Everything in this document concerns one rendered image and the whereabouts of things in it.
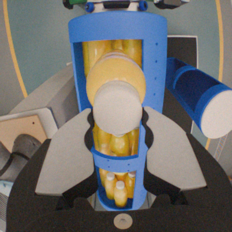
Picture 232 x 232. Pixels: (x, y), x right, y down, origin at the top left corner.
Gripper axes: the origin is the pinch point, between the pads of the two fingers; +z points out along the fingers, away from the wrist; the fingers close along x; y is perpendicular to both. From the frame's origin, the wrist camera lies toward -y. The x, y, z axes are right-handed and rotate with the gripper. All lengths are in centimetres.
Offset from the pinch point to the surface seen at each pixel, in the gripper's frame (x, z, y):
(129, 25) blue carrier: 3.2, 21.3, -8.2
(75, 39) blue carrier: -9.3, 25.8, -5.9
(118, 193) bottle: -1, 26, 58
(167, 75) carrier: 52, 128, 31
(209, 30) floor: 109, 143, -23
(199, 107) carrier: 39, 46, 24
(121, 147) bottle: 1.0, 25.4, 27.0
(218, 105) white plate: 47, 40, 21
